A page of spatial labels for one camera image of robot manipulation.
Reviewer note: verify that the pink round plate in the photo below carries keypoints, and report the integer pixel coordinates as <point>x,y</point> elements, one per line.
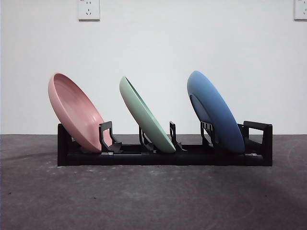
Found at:
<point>72,107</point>

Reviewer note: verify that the green round plate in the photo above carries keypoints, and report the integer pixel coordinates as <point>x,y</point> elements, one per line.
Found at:
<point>144,115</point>

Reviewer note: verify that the white wall socket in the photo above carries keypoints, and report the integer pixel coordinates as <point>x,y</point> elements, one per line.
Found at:
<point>301,9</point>
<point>89,10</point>

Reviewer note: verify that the blue round plate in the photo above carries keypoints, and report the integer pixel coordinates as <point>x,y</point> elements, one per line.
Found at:
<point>216,107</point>

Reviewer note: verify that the black plate rack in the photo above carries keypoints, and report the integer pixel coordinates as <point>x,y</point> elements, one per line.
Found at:
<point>144,159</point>

